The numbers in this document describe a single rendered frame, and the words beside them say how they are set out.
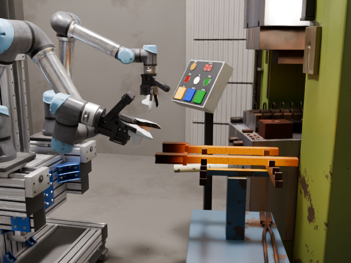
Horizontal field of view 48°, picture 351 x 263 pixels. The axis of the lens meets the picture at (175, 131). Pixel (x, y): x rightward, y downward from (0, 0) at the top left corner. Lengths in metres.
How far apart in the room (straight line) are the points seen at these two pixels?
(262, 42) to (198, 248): 0.89
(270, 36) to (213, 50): 2.60
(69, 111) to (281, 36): 0.93
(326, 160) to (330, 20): 0.48
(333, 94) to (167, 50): 3.19
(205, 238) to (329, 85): 0.67
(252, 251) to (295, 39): 0.91
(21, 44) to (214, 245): 0.93
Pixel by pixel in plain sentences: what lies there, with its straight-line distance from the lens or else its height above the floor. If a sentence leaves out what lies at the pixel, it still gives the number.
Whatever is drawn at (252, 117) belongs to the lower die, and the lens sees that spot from 1.80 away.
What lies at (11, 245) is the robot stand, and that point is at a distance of 2.26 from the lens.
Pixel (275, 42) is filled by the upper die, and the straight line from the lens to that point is 1.74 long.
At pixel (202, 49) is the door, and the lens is 4.32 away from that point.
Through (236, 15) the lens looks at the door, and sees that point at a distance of 4.29.
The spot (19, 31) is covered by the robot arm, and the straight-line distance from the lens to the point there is 1.46.
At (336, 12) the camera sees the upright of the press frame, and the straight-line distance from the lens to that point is 1.45.
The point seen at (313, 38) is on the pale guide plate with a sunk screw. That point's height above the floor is 1.31.
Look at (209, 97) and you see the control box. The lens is 2.15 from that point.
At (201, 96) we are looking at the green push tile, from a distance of 2.18.
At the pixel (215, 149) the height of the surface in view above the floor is 0.94.
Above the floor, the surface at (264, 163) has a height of 0.93.
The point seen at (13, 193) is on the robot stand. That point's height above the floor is 0.69.
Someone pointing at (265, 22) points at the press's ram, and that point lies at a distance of 1.67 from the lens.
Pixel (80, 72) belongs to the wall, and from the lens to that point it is 4.82.
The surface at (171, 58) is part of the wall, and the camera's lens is 4.44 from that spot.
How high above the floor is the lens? 1.29
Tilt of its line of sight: 12 degrees down
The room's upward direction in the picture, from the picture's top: straight up
